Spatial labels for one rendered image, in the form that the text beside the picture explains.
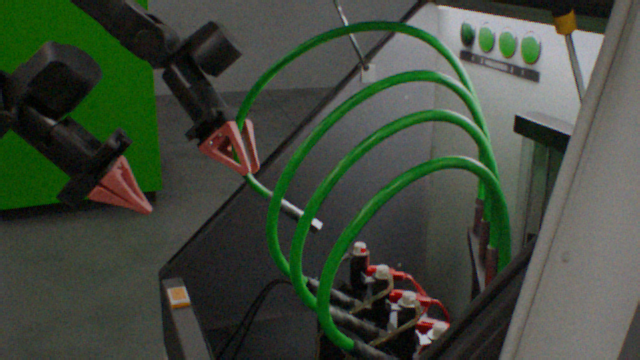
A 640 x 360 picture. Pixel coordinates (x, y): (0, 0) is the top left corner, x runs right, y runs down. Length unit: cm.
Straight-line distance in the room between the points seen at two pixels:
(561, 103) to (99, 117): 341
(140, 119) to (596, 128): 371
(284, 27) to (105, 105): 361
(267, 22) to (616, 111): 687
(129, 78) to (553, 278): 365
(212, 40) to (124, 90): 312
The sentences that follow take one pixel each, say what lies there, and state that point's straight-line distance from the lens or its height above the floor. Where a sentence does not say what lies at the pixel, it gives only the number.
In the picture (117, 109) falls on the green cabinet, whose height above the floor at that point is 60.
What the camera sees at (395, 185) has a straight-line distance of 73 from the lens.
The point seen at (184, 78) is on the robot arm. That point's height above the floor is 133.
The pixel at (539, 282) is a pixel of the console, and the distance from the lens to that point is 70.
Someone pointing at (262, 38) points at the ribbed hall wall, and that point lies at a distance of 745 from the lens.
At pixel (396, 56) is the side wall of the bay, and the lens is 132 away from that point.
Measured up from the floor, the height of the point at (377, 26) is 142.
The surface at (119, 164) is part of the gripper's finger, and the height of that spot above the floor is 127.
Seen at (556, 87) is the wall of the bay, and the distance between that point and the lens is 106.
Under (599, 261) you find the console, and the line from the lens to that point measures 64.
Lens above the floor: 153
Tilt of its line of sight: 19 degrees down
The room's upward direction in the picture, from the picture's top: straight up
